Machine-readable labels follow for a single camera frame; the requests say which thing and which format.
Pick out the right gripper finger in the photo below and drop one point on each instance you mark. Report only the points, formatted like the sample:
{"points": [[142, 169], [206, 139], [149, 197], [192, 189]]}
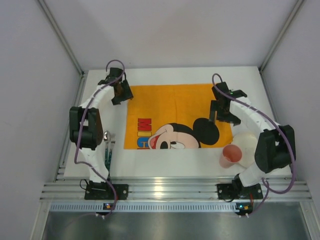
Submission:
{"points": [[226, 117], [213, 112]]}

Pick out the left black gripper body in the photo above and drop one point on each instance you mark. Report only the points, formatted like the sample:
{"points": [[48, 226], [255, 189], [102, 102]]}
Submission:
{"points": [[124, 92]]}

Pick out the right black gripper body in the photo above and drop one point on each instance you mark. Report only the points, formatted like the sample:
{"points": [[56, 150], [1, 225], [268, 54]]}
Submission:
{"points": [[223, 117]]}

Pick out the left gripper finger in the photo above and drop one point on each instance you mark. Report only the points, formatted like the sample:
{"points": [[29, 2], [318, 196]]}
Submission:
{"points": [[126, 91], [118, 99]]}

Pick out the cream white plate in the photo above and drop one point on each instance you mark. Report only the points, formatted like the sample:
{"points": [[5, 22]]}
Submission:
{"points": [[247, 142]]}

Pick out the metal spoon green handle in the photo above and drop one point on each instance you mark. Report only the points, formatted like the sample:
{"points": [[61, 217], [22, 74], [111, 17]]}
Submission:
{"points": [[106, 138]]}

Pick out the orange Mickey Mouse placemat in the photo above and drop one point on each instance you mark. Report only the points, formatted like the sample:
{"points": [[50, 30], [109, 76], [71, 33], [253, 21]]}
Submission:
{"points": [[173, 117]]}

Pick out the metal fork green handle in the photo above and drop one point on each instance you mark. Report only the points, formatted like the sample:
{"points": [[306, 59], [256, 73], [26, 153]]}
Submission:
{"points": [[110, 152]]}

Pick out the pink plastic cup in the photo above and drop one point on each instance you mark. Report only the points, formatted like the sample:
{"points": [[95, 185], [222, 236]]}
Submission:
{"points": [[230, 155]]}

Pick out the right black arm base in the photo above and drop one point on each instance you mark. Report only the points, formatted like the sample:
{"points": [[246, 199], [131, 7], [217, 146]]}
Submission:
{"points": [[236, 191]]}

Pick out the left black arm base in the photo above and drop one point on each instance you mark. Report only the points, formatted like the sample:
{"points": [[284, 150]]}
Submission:
{"points": [[102, 191]]}

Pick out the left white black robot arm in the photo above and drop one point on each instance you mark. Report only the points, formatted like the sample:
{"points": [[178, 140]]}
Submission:
{"points": [[86, 127]]}

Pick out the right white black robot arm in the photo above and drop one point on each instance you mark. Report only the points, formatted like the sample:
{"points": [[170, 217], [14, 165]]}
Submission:
{"points": [[275, 147]]}

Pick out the aluminium rail frame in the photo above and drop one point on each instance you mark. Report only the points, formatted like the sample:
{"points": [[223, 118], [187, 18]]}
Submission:
{"points": [[166, 189]]}

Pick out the perforated grey cable duct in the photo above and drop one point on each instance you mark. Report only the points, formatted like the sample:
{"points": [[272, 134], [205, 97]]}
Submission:
{"points": [[151, 207]]}

